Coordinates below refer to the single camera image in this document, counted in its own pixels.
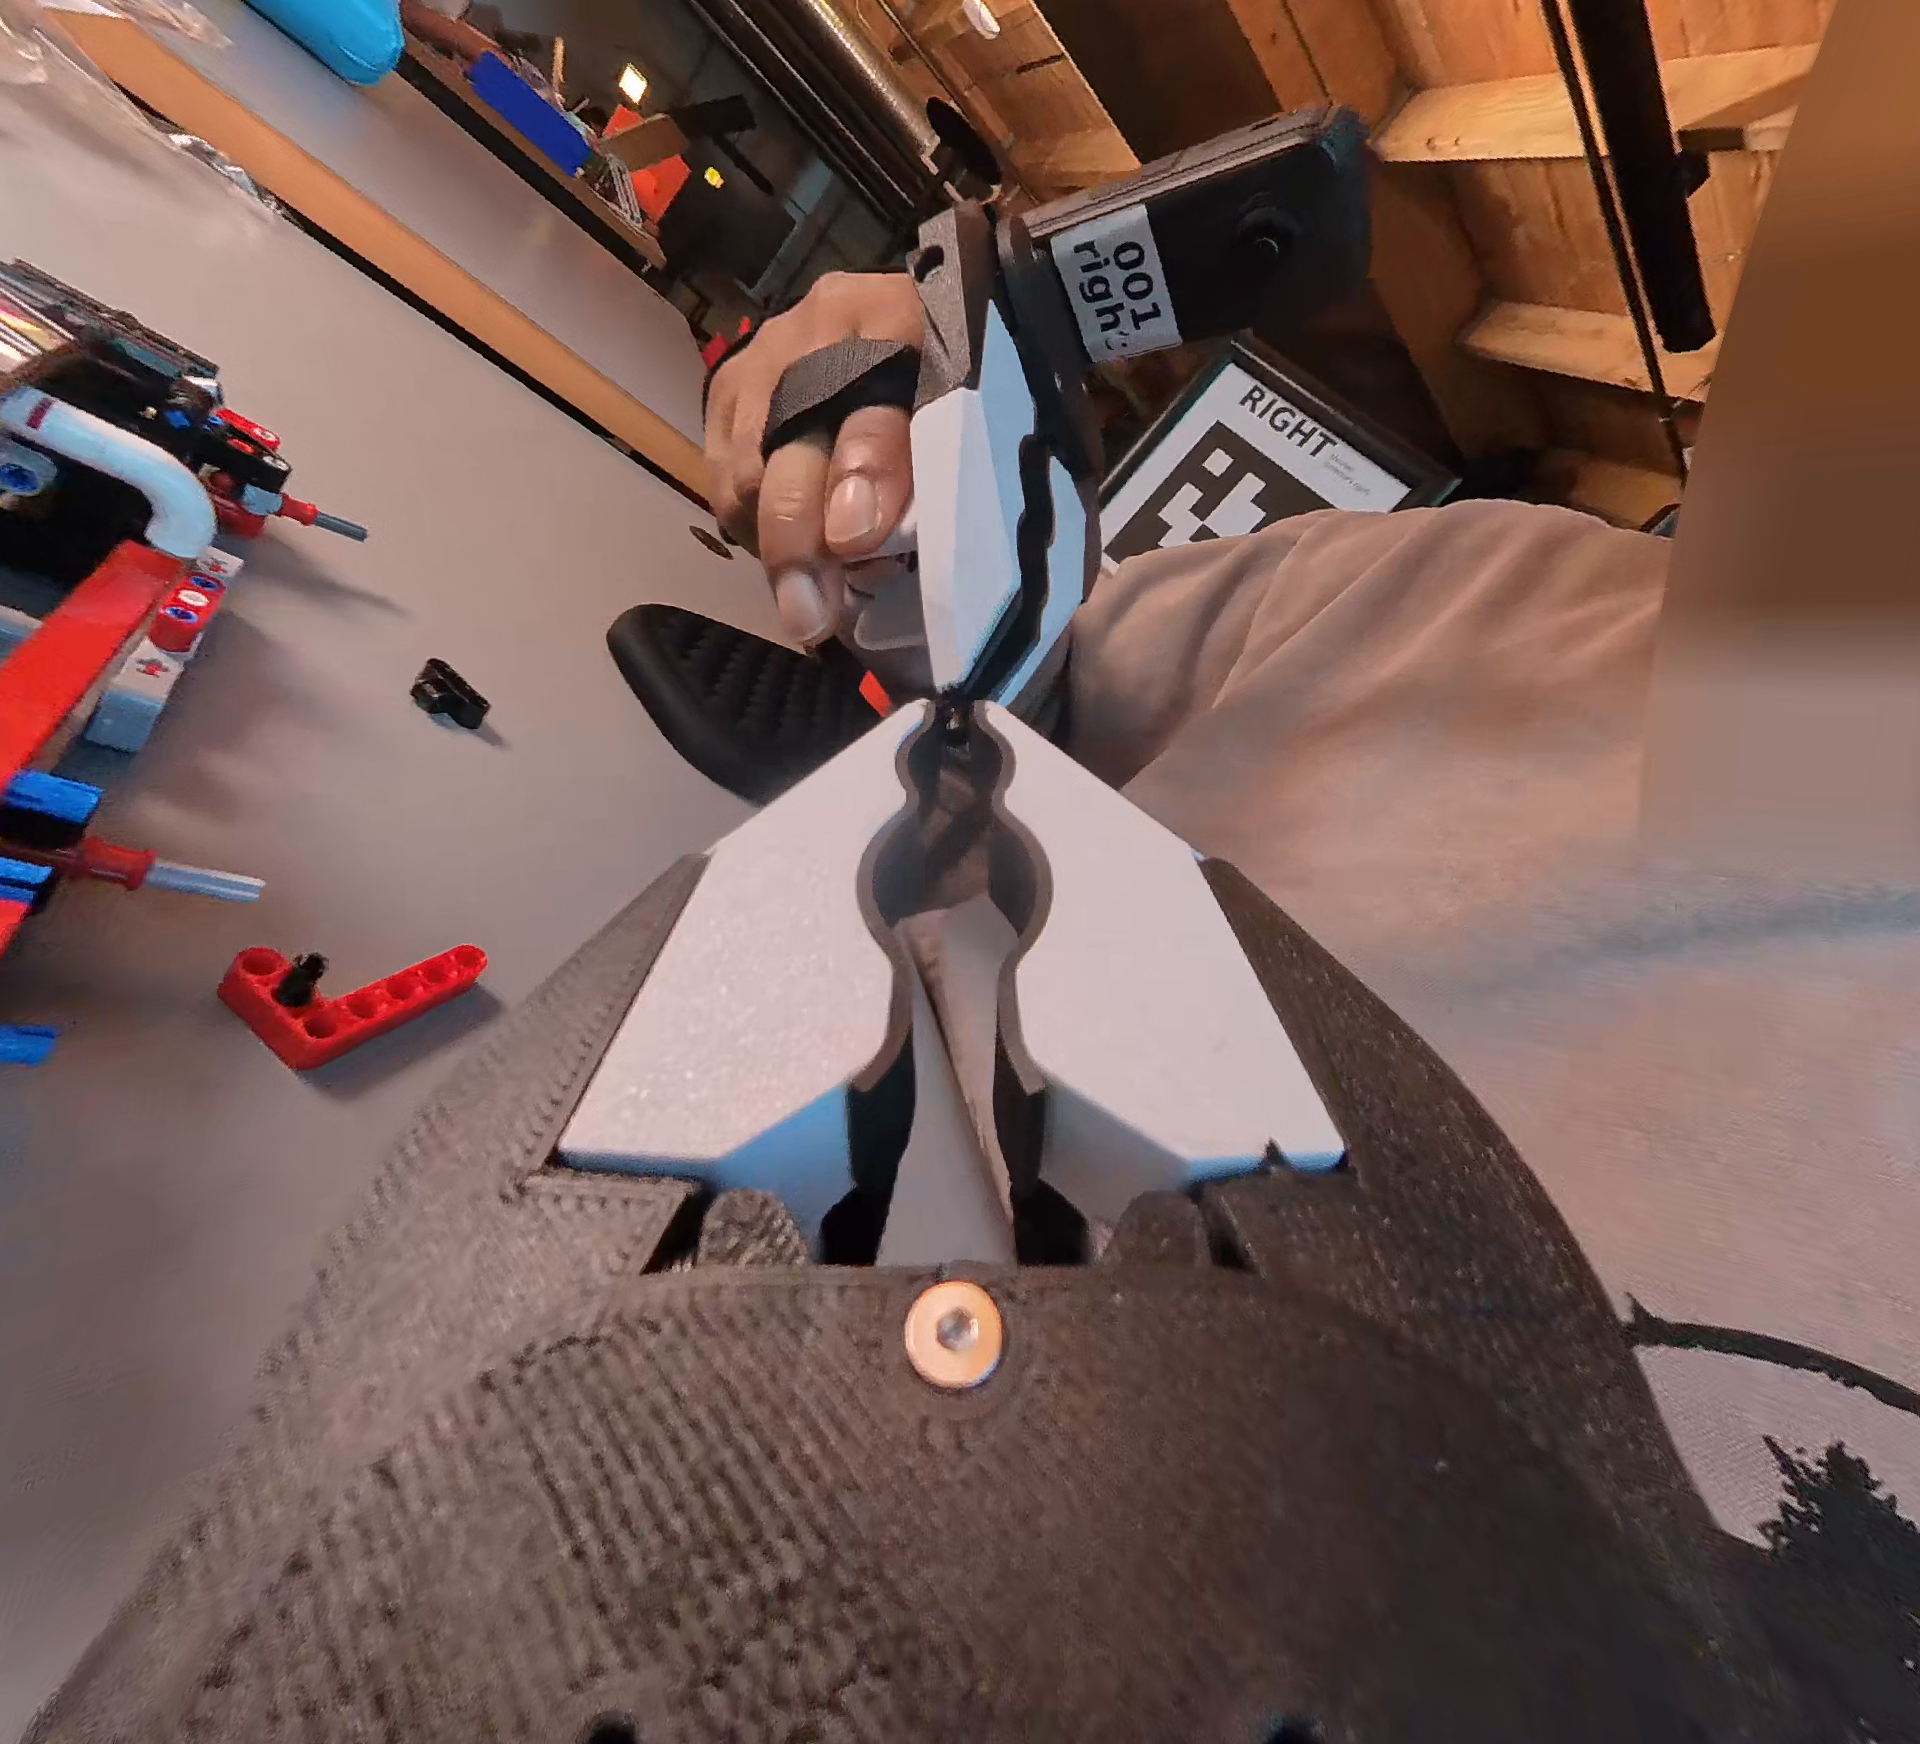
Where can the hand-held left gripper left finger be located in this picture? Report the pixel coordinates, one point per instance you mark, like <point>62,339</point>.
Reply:
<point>720,1024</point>

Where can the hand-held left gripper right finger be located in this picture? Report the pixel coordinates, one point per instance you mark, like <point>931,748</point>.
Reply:
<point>1172,1024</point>

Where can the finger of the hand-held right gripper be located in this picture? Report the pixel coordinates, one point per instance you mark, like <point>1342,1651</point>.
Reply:
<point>1066,558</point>
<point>961,513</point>

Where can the red angled lego beam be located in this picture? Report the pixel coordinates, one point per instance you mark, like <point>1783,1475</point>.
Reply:
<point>362,1008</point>

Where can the lego car model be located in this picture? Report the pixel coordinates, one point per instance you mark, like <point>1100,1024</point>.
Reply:
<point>91,636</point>

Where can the black lego connector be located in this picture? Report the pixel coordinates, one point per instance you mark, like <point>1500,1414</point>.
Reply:
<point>452,695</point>

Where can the person's right hand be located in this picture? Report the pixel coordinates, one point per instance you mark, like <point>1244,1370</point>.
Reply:
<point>795,513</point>

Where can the framed marker sign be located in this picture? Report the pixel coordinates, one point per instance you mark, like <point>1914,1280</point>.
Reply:
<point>1262,469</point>

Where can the black metal beam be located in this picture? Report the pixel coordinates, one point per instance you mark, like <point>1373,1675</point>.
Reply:
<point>1622,50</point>

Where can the blue box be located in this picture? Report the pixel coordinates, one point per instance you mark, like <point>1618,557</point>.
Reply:
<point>526,108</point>

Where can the grey ventilation duct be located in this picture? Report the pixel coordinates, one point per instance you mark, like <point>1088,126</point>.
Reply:
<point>825,17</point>

